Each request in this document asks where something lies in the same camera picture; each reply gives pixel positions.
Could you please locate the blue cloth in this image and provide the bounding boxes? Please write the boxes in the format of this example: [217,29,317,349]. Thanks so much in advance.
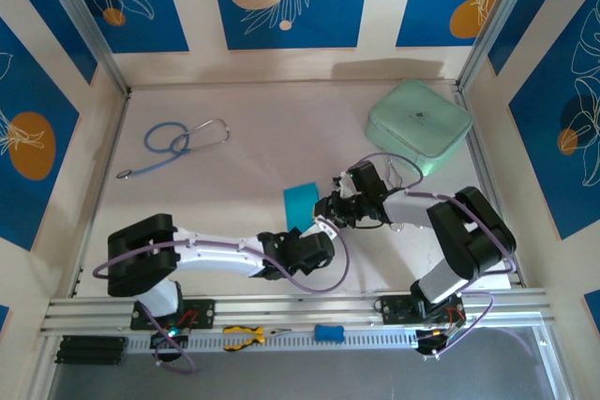
[283,183,321,237]

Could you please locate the blue bone shaped block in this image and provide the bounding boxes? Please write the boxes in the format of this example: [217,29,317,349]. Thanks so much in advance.
[313,323,346,343]

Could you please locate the mint green zip case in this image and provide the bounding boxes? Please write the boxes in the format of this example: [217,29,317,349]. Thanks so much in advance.
[366,80,473,179]

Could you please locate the blue stethoscope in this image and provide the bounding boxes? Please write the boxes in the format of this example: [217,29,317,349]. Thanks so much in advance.
[115,118,231,181]

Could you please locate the black ribbed block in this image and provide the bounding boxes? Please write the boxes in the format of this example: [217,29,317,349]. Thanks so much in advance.
[54,334,128,367]

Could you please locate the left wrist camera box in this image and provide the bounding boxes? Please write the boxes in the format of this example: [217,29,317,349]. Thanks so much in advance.
[302,216,339,241]

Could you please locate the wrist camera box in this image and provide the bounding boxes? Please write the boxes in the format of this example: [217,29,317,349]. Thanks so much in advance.
[334,170,357,200]
[302,216,339,241]

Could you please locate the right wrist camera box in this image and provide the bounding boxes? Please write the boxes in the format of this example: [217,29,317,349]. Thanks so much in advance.
[334,170,357,200]

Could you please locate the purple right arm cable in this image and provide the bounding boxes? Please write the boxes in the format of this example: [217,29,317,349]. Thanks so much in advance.
[360,152,519,357]

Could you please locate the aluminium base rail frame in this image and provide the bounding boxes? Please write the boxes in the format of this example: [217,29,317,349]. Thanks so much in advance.
[39,287,557,338]

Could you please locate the yellow handled pliers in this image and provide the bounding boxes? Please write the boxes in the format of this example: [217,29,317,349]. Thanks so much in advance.
[222,324,293,352]

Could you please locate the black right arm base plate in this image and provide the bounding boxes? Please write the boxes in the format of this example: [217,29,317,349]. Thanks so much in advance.
[380,294,465,326]

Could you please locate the grey slotted cable duct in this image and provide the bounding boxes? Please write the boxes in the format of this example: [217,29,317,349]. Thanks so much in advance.
[125,327,419,355]

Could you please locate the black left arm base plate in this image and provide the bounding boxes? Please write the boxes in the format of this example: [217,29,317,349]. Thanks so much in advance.
[129,298,217,331]

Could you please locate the aluminium side rail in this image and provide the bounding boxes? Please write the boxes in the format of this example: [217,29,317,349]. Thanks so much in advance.
[457,85,522,289]
[68,90,131,299]

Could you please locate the aluminium corner post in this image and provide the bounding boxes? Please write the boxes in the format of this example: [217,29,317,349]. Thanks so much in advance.
[35,0,132,95]
[457,0,540,92]

